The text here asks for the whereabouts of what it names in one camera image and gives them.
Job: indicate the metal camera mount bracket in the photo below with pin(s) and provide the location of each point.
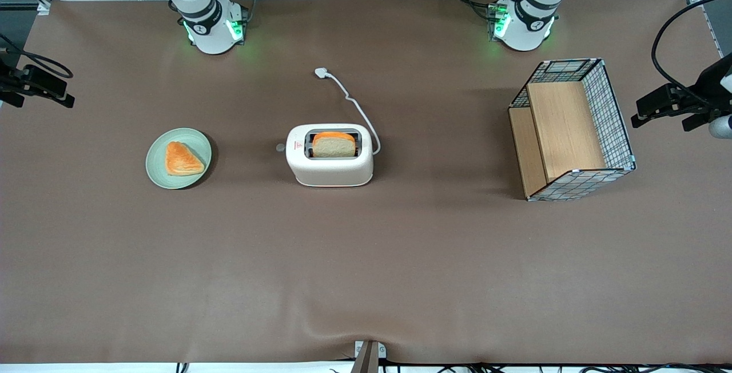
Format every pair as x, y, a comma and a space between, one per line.
369, 356

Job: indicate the brown table cover mat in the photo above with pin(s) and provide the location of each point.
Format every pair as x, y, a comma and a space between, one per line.
366, 264

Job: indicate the toast slice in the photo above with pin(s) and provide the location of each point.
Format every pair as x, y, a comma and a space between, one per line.
333, 146

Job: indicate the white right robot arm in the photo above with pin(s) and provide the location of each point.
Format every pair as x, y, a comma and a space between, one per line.
201, 27

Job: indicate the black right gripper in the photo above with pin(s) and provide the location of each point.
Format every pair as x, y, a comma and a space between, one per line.
12, 83

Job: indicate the white toaster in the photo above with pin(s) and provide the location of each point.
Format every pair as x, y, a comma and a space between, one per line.
331, 170

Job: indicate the orange triangular pastry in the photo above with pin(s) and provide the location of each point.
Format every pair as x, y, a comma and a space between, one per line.
182, 160

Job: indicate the green round plate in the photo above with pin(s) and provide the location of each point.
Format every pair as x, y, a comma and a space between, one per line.
157, 161

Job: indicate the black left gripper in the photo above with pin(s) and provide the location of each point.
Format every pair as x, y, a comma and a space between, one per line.
703, 96

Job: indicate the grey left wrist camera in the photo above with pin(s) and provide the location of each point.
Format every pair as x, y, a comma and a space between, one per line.
720, 127

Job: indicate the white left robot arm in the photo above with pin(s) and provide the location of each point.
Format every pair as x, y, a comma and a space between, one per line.
526, 24

